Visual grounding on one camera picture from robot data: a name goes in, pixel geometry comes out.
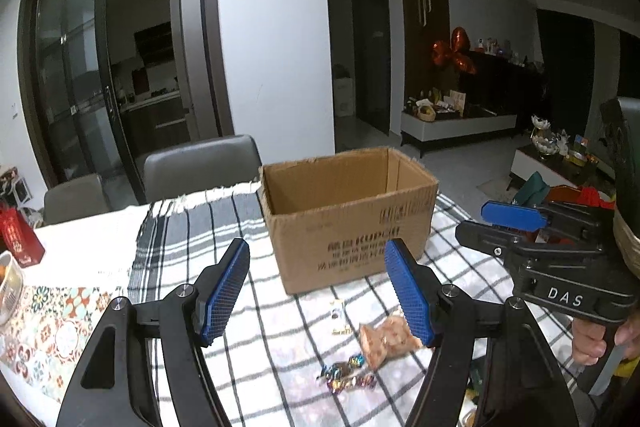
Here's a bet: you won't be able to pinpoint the white low tv cabinet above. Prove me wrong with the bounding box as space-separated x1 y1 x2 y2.
400 113 518 155

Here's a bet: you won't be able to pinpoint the beige snack packets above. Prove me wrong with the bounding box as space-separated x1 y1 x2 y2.
359 315 423 371

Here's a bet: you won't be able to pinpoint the brown cardboard box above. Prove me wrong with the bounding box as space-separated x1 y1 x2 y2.
260 147 439 295

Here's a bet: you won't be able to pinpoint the lotus shaped ornament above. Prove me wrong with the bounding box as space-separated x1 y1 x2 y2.
530 115 559 156

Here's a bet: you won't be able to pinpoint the red foil balloons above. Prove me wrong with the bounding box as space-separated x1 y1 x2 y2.
432 26 476 75

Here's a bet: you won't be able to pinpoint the clear food container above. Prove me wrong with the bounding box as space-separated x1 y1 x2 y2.
0 251 23 326

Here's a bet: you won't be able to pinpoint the floral patterned placemat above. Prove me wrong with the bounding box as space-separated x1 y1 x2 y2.
1 285 125 402

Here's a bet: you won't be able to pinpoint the grey dining chair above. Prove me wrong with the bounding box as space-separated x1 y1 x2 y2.
43 173 112 225
143 134 262 204

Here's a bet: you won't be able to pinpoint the checkered grey white tablecloth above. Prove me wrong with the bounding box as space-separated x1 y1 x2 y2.
127 181 586 427

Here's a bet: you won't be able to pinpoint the colourful foil candy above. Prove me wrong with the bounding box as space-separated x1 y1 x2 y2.
317 355 376 395

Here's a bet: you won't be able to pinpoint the red wooden chair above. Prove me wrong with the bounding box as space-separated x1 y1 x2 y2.
544 185 615 209

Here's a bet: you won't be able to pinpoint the grey dining chair far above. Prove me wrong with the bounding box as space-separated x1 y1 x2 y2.
43 173 112 225

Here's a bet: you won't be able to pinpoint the green cloth on chair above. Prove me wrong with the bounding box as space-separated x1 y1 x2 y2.
512 171 550 207

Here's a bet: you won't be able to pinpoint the grey dining chair near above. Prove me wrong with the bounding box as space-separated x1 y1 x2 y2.
143 134 262 204

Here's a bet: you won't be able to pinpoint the small white gold wrapper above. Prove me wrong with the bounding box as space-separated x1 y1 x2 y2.
330 300 352 335

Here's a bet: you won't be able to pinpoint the red gift bag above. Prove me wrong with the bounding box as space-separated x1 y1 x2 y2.
0 207 44 268

